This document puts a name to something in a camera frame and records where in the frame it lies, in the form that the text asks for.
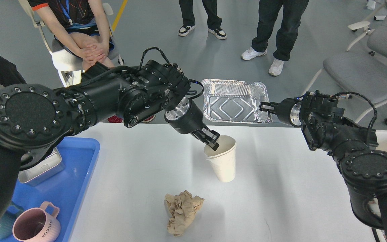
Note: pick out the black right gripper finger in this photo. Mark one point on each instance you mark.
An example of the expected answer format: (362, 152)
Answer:
(268, 107)

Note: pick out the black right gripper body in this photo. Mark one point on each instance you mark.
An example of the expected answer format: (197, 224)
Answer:
(288, 112)

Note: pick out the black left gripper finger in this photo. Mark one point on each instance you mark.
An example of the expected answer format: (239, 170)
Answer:
(200, 135)
(212, 138)

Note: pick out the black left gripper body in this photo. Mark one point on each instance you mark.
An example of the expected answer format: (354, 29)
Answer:
(186, 117)

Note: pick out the white paper cup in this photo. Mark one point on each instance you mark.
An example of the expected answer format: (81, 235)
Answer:
(222, 160)

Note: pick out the aluminium foil tray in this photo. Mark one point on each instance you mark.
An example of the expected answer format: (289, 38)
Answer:
(234, 101)

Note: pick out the stainless steel rectangular tin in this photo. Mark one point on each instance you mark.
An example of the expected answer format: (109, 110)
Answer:
(44, 170)

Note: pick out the pink plastic mug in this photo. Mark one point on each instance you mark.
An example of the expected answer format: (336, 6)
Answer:
(37, 224)

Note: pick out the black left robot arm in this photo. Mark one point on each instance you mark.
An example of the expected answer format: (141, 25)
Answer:
(34, 118)

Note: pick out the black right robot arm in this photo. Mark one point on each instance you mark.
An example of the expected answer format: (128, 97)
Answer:
(352, 147)

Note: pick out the crumpled brown paper napkin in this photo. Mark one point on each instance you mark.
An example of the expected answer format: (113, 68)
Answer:
(182, 209)

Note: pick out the grey padded chair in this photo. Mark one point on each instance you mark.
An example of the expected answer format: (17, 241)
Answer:
(358, 69)

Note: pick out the white folding chair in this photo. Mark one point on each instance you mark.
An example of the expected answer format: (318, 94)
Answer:
(68, 65)

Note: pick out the seated person red shoes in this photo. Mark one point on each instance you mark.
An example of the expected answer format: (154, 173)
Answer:
(80, 26)

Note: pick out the blue plastic tray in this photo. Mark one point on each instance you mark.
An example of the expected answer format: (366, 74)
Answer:
(65, 189)

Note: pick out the teal mug yellow inside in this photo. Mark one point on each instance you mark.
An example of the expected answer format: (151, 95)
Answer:
(8, 219)

